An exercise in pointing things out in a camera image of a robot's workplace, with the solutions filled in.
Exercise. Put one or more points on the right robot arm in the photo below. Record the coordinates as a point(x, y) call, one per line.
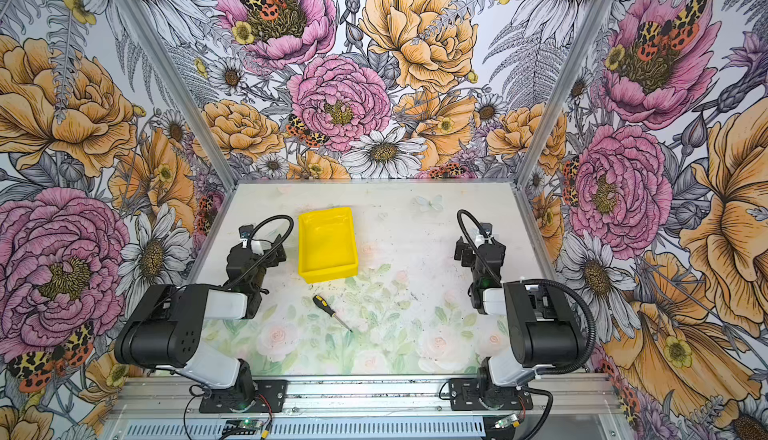
point(550, 327)

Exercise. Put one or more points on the left green circuit board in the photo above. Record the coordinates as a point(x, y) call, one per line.
point(247, 427)

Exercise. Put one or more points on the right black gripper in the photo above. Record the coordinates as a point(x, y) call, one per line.
point(468, 249)

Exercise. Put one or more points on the white slotted cable duct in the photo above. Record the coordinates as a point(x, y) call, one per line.
point(319, 428)

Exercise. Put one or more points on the aluminium mounting rail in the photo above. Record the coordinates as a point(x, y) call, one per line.
point(371, 396)

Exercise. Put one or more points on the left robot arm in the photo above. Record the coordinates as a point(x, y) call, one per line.
point(164, 331)

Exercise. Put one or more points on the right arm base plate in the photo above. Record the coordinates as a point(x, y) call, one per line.
point(474, 394)

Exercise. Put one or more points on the green circuit board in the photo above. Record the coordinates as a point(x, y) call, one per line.
point(509, 421)
point(247, 427)

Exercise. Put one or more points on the yellow plastic bin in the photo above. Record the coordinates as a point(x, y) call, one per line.
point(327, 245)

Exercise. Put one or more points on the right green circuit board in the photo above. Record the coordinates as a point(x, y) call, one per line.
point(509, 421)

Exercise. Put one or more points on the black yellow handled screwdriver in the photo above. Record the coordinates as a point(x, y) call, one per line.
point(322, 304)

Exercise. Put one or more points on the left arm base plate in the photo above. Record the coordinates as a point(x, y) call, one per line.
point(262, 396)

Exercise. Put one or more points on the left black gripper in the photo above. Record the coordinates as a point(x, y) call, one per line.
point(274, 260)

